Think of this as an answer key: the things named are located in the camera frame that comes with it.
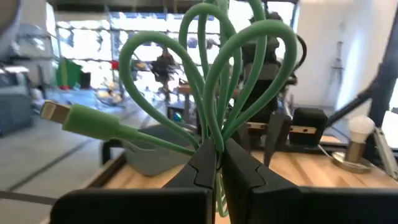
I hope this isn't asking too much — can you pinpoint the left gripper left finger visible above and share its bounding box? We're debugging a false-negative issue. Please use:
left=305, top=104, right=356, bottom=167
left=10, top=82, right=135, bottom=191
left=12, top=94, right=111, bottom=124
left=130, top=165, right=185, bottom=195
left=50, top=138, right=218, bottom=224

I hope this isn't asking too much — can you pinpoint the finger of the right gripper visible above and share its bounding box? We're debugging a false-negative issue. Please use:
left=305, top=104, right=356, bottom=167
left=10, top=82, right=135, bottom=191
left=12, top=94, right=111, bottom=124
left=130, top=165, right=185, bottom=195
left=263, top=111, right=292, bottom=168
left=236, top=123, right=252, bottom=154

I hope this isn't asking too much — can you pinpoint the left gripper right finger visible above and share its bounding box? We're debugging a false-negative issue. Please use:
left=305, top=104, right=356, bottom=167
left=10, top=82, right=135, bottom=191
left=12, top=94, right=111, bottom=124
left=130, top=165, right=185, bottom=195
left=221, top=138, right=398, bottom=224

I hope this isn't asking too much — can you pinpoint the green USB cable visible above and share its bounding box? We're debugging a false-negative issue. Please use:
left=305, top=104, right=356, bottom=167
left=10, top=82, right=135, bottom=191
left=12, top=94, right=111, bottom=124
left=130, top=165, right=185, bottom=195
left=39, top=0, right=299, bottom=218

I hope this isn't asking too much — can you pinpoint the teal plastic bin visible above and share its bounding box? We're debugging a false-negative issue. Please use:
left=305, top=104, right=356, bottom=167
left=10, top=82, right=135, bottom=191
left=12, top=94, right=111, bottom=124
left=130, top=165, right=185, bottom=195
left=121, top=124, right=195, bottom=177

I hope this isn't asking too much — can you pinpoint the bulb lamp with brass base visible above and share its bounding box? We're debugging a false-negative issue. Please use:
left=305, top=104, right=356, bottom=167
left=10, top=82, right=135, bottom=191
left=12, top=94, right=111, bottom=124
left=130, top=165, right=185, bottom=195
left=330, top=114, right=376, bottom=174

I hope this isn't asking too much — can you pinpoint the white plastic strip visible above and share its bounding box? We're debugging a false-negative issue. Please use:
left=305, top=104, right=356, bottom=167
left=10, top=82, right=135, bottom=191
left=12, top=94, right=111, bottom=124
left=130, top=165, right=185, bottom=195
left=373, top=126, right=398, bottom=181

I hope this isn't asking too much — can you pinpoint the green board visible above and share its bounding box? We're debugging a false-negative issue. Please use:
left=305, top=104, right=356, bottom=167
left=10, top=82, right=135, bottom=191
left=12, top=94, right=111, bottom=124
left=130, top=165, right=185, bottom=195
left=55, top=58, right=82, bottom=90

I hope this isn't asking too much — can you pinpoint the white lamp cord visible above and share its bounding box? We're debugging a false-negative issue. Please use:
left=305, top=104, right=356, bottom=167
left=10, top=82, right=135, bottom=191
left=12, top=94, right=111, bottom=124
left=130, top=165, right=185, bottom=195
left=317, top=143, right=335, bottom=159

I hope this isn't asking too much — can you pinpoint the black curved handle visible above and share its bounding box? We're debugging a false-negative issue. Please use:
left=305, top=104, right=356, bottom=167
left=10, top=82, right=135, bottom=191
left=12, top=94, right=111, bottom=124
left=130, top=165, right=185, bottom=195
left=101, top=139, right=125, bottom=166

